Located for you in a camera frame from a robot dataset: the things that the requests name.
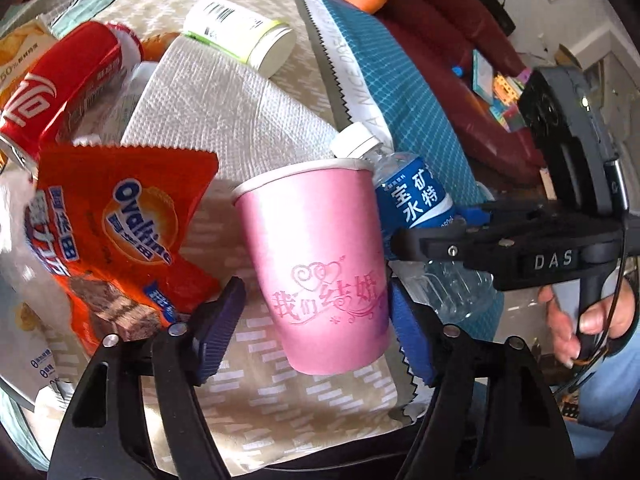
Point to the red cola can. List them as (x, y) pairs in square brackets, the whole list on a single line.
[(60, 85)]

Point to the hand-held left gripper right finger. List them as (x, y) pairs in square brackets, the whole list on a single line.
[(410, 332)]

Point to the beige and teal tablecloth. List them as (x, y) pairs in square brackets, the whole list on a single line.
[(280, 410)]

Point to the white canister with green label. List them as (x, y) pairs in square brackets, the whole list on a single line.
[(235, 30)]

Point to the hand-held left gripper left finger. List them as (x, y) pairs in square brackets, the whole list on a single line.
[(220, 332)]

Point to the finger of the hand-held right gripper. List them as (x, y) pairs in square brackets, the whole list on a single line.
[(440, 245), (472, 213)]

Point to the white paper towel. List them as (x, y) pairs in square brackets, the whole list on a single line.
[(215, 110)]

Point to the orange snack packet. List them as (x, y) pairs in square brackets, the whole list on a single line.
[(125, 220)]

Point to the pink paper cup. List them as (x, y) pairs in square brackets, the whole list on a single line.
[(320, 240)]

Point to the light blue picture book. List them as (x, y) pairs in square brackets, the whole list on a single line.
[(484, 75)]

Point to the small blue toy wheel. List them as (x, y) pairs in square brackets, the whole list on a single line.
[(458, 71)]

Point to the person's right hand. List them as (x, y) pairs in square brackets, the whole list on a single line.
[(595, 320)]

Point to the person's leg in jeans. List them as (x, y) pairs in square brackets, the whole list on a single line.
[(607, 395)]

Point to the cream chips packet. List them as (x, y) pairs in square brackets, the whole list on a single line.
[(20, 55)]

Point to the dark red leather sofa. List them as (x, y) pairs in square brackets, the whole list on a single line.
[(440, 35)]

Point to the blue label water bottle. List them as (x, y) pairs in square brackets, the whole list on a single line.
[(415, 195)]

